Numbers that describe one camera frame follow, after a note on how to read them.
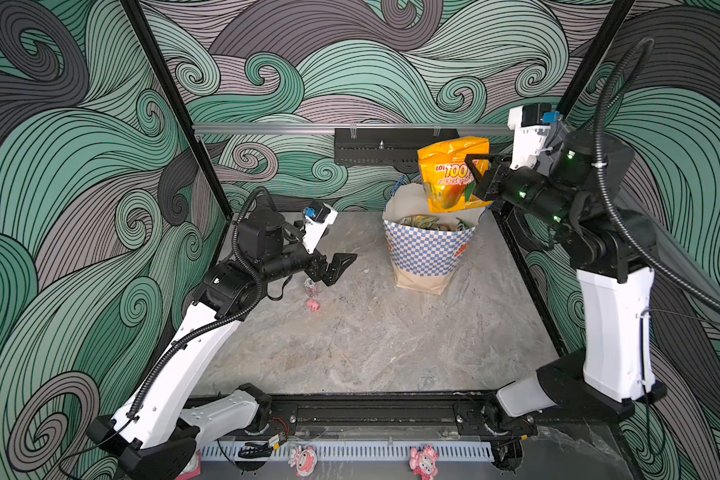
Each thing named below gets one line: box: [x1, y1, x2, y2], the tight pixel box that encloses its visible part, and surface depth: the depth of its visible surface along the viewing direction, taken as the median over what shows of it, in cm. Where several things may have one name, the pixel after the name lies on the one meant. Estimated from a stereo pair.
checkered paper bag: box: [382, 183, 491, 295], surface depth 87 cm
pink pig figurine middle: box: [288, 446, 318, 478], surface depth 67 cm
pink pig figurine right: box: [409, 445, 439, 480], surface depth 66 cm
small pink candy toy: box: [304, 278, 321, 313], surface depth 94 cm
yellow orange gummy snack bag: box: [417, 137, 493, 214], surface depth 54 cm
